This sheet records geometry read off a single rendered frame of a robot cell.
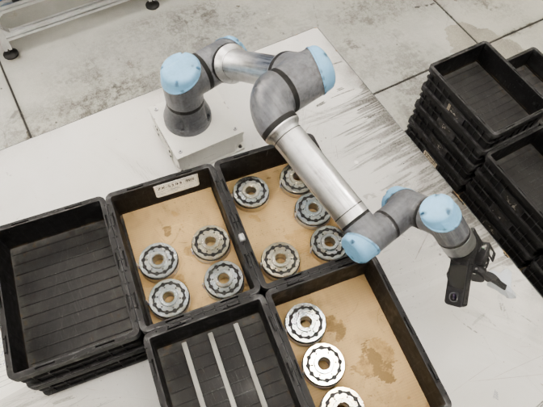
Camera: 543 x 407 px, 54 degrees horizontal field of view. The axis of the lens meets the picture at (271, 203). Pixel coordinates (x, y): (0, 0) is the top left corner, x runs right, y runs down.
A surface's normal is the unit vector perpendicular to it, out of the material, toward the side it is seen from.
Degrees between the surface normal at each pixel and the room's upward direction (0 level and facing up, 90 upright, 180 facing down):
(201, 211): 0
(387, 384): 0
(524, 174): 0
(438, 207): 37
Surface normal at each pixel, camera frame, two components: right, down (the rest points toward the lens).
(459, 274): -0.72, -0.09
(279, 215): 0.02, -0.48
